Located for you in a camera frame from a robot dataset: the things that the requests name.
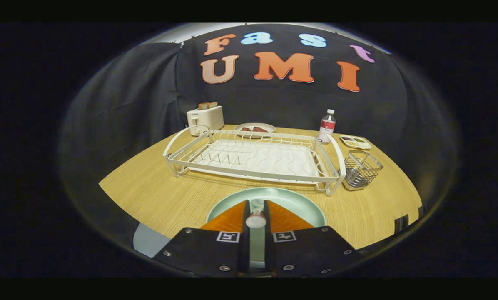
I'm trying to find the light green plate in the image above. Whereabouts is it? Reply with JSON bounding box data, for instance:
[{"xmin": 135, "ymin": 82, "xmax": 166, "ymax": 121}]
[{"xmin": 206, "ymin": 187, "xmax": 326, "ymax": 267}]

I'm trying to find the clear plastic water bottle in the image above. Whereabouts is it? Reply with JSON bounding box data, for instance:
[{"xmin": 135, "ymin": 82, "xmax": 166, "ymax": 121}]
[{"xmin": 317, "ymin": 109, "xmax": 336, "ymax": 144}]

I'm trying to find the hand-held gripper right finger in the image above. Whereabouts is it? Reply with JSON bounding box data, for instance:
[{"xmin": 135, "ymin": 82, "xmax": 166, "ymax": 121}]
[{"xmin": 264, "ymin": 199, "xmax": 364, "ymax": 278}]

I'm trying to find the white divided snack tray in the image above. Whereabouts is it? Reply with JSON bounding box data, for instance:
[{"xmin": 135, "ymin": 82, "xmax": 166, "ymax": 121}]
[{"xmin": 340, "ymin": 135, "xmax": 372, "ymax": 150}]

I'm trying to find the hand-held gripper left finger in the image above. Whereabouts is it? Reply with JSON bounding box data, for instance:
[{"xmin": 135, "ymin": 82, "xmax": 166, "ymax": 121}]
[{"xmin": 152, "ymin": 199, "xmax": 249, "ymax": 278}]

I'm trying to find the white spoon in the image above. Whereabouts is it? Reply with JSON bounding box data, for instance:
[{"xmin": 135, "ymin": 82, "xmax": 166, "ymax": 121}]
[{"xmin": 245, "ymin": 207, "xmax": 267, "ymax": 229}]

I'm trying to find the white toaster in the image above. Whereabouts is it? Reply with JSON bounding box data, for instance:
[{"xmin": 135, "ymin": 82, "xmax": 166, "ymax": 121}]
[{"xmin": 187, "ymin": 105, "xmax": 224, "ymax": 137}]

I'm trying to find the silver wire basket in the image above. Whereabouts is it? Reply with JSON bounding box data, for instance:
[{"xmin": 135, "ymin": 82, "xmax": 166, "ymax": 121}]
[{"xmin": 343, "ymin": 150, "xmax": 384, "ymax": 191}]

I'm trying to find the white wire dish rack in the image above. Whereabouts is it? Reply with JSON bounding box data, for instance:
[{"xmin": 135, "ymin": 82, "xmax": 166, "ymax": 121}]
[{"xmin": 163, "ymin": 126, "xmax": 347, "ymax": 197}]

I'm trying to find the small white dish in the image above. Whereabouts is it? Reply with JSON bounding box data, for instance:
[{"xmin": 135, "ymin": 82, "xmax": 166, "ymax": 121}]
[{"xmin": 234, "ymin": 122, "xmax": 276, "ymax": 135}]

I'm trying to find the black backdrop cloth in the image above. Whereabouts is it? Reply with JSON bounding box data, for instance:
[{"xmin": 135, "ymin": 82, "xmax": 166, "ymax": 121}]
[{"xmin": 60, "ymin": 23, "xmax": 458, "ymax": 250}]

